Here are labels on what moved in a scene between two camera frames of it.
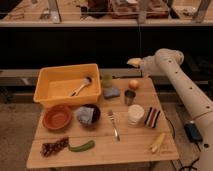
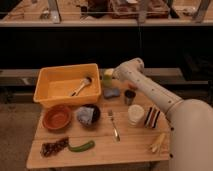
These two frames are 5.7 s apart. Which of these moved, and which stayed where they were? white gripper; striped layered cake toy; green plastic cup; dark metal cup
Moved: white gripper
Stayed: green plastic cup; dark metal cup; striped layered cake toy
